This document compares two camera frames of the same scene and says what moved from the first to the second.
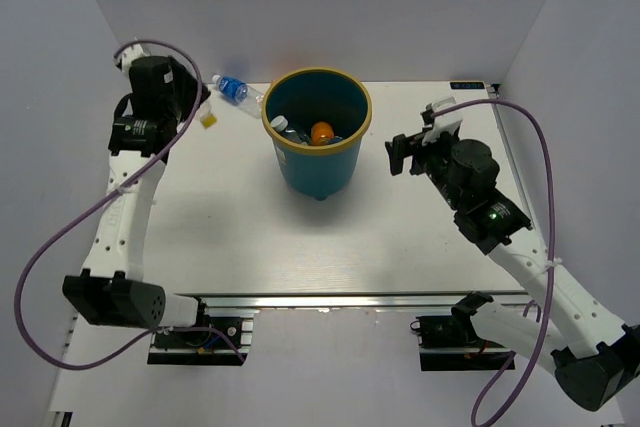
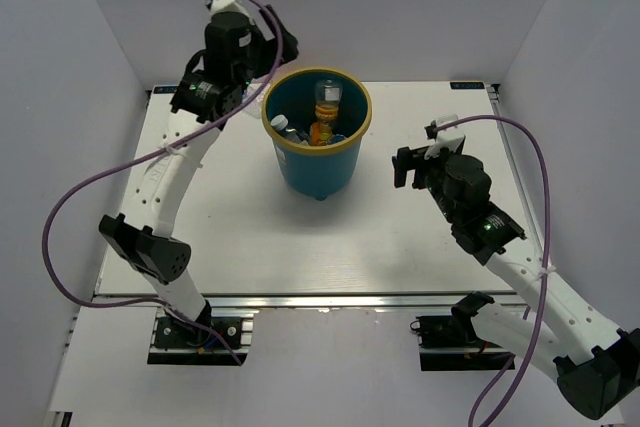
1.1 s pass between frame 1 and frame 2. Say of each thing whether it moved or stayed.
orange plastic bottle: stayed
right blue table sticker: stayed
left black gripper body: moved
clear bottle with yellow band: moved
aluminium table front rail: stayed
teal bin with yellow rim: stayed
